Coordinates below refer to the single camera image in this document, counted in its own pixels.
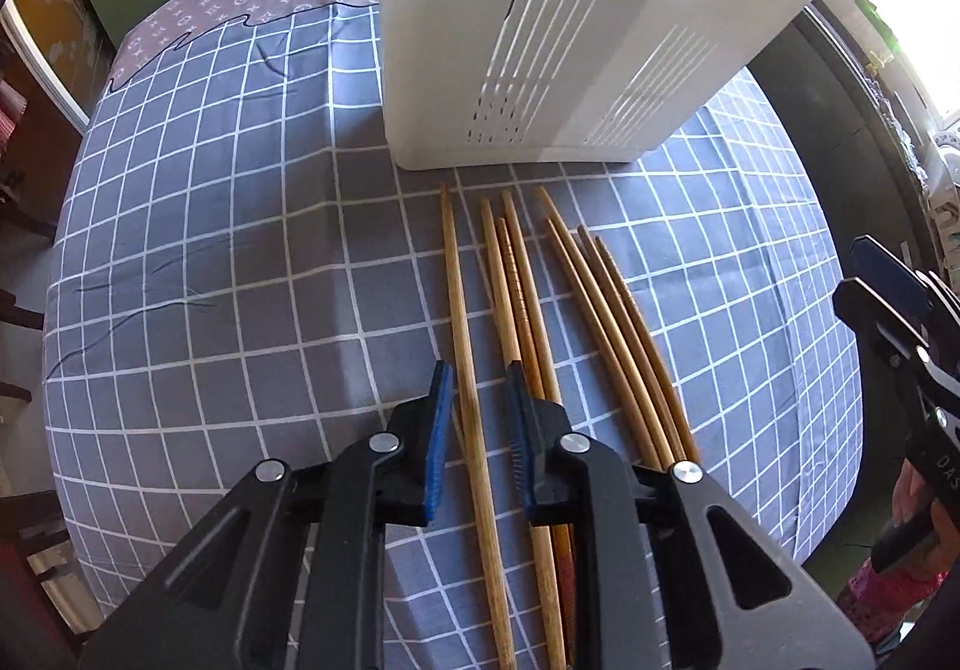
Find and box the person's right hand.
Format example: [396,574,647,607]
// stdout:
[891,458,932,527]

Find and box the dark kitchen countertop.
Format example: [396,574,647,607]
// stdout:
[799,0,960,221]

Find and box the light wooden chopstick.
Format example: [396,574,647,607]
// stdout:
[439,182,518,670]

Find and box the grey checked tablecloth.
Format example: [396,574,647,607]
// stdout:
[43,0,863,670]

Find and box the bright kitchen window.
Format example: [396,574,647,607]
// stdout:
[847,0,960,123]

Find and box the group of wooden chopsticks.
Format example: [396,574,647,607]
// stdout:
[478,186,702,670]

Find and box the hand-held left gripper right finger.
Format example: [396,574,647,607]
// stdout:
[504,361,875,670]

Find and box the sliding glass door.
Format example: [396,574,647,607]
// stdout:
[0,0,117,134]

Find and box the dark wooden chair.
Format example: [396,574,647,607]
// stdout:
[0,490,102,652]

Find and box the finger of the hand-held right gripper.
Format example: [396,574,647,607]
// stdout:
[832,276,942,371]
[851,235,938,335]

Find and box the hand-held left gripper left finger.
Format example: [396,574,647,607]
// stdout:
[79,361,456,670]

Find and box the green sink cabinet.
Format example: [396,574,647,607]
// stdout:
[750,10,938,341]

